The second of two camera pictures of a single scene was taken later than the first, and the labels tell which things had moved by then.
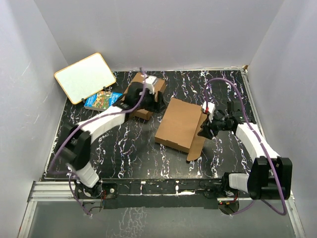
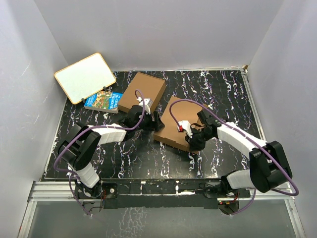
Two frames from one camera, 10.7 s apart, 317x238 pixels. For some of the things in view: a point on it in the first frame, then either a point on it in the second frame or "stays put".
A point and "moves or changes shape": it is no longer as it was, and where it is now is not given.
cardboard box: x=180 y=128 moves or changes shape
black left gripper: x=155 y=106 → x=156 y=125
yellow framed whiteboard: x=85 y=77 stays put
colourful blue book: x=101 y=100 stays put
